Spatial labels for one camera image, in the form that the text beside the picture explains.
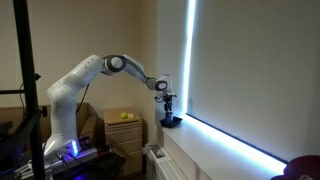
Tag light wood drawer cabinet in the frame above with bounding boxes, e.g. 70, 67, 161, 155
103, 109, 144, 178

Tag white window sill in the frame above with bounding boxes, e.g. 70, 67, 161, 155
156, 114, 288, 180

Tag grey window roller blind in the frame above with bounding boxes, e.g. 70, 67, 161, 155
185, 0, 320, 164

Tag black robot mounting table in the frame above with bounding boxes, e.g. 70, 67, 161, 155
0, 146, 128, 180

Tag black camera tripod stand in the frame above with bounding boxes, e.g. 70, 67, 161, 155
0, 0, 48, 180

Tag aluminium profile rails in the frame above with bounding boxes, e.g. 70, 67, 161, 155
14, 146, 100, 178

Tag white slatted radiator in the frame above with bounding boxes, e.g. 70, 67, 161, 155
145, 143, 188, 180

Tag dark red round object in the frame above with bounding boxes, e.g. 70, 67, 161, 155
270, 154, 320, 180

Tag printed leaflet card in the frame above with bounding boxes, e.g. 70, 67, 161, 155
149, 145, 166, 160

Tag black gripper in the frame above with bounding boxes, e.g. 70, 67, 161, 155
163, 93, 178, 114

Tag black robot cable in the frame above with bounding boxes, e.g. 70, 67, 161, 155
75, 83, 91, 114

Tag blue object on sill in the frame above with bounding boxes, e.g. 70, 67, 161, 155
159, 115, 184, 129

